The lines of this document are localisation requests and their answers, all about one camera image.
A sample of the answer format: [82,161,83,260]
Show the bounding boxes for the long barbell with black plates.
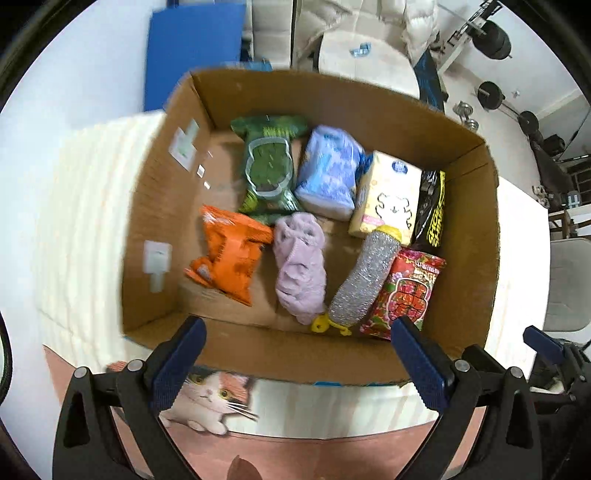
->
[438,0,513,61]

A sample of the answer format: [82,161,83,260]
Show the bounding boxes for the short barbell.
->
[478,80,541,137]

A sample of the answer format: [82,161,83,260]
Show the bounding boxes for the grey office chair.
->
[544,237,591,333]

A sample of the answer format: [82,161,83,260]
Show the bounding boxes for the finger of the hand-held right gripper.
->
[523,325,580,370]
[462,344,514,376]

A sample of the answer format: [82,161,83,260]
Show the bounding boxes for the green wipes packet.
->
[231,114,310,215]

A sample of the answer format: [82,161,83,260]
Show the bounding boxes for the red snack packet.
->
[359,247,448,341]

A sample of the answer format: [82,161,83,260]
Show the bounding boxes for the silver scrubber with yellow handle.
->
[310,225,402,335]

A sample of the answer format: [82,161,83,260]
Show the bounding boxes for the barbell on bench rack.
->
[436,0,502,77]

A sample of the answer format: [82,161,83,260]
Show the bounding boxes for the purple cloth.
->
[272,211,328,325]

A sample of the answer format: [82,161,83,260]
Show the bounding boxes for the yellow tissue pack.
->
[348,151,423,245]

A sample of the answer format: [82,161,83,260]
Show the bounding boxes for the orange snack packet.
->
[185,205,274,306]

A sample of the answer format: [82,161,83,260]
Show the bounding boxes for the black yellow wipes packet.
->
[411,170,448,254]

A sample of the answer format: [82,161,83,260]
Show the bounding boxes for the blue board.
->
[144,4,246,112]

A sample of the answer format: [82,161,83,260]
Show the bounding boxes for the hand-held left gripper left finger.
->
[52,316,208,480]

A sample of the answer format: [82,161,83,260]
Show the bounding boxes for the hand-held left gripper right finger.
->
[390,316,543,480]

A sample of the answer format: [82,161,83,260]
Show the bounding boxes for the brown wooden chair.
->
[547,203,591,241]

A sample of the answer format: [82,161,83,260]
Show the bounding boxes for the dark gym equipment pile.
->
[526,131,591,195]

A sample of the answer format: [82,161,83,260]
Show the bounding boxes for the cardboard box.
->
[121,68,502,386]

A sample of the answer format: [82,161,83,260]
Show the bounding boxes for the blue tissue packet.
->
[294,126,374,223]

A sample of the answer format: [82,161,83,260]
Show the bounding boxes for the white padded chair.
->
[242,0,296,70]

